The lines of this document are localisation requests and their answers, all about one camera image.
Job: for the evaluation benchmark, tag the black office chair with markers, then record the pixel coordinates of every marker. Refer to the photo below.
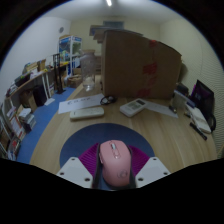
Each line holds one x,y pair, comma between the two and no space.
204,95

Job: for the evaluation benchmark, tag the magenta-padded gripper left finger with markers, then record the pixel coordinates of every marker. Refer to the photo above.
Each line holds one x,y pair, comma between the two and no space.
75,171

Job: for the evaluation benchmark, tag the blue mouse pad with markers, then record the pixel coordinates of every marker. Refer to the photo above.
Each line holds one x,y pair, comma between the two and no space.
100,133

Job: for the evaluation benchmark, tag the black metal rack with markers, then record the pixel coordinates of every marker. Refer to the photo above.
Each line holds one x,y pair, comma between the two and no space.
60,88

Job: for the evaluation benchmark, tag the ceiling tube light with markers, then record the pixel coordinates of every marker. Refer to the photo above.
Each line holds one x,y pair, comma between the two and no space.
109,2

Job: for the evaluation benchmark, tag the grey door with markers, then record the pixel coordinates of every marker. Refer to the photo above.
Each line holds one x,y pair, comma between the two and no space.
113,24

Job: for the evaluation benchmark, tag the blue white cabinet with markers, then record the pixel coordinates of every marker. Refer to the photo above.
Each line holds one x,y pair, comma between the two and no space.
66,46

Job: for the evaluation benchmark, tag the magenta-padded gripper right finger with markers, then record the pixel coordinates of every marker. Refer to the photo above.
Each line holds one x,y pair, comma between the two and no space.
151,171

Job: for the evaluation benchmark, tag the clear water jug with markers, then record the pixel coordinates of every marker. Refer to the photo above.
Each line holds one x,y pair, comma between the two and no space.
88,71

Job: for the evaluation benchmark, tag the white paper sheet with writing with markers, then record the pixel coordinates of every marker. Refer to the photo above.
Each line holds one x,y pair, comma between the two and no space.
80,102

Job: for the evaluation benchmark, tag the clear plastic container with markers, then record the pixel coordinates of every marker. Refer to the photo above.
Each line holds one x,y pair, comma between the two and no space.
180,100

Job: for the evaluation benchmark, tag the cluttered shelf unit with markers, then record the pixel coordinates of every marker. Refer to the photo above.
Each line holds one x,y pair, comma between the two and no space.
26,80

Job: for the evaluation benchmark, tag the white remote control with buttons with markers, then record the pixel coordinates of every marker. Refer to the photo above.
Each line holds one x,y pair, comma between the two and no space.
133,107

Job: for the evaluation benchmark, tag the round wall clock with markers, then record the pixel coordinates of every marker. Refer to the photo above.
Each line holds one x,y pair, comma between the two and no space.
61,29

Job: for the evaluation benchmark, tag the pink computer mouse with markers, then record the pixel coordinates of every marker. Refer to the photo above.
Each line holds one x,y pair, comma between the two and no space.
115,163

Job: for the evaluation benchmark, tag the large cardboard box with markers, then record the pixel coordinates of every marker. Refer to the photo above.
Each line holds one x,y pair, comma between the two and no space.
133,66

